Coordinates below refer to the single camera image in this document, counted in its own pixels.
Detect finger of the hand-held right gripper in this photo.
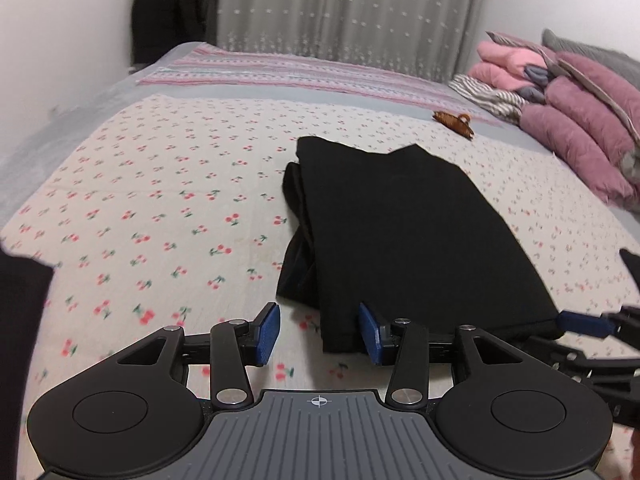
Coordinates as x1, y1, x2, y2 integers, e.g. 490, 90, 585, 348
522, 335, 640, 428
556, 304, 640, 352

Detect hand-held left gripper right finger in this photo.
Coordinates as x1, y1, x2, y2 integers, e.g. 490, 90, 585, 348
357, 302, 526, 407

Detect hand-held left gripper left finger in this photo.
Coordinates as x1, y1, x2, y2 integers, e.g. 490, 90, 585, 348
115, 302, 282, 409

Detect black pants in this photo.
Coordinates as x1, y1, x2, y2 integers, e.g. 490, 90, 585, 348
276, 136, 563, 354

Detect mauve quilt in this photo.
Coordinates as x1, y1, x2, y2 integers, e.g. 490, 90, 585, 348
487, 30, 640, 204

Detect brown hair claw clip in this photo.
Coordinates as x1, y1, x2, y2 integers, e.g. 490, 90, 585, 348
432, 110, 475, 138

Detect grey striped garment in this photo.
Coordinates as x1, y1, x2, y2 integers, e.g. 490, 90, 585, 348
448, 74, 531, 126

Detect blue-grey folded garment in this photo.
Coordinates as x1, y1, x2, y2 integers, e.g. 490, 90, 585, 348
520, 62, 551, 106

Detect black cloth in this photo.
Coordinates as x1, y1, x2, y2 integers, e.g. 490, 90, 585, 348
0, 252, 55, 480

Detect pink striped blanket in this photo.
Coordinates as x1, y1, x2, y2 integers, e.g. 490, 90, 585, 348
137, 44, 496, 123

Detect grey pillow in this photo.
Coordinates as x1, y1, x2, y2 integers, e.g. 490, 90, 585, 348
542, 28, 640, 68

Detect pink folded garment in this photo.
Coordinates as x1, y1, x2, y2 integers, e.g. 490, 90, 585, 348
470, 40, 546, 92

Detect grey star curtain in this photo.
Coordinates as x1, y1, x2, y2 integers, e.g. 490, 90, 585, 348
217, 0, 488, 83

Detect black hanging jacket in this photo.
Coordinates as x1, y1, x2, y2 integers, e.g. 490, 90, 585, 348
131, 0, 201, 66

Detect grey hanging jacket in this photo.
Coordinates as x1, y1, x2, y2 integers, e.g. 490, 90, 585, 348
182, 0, 219, 46

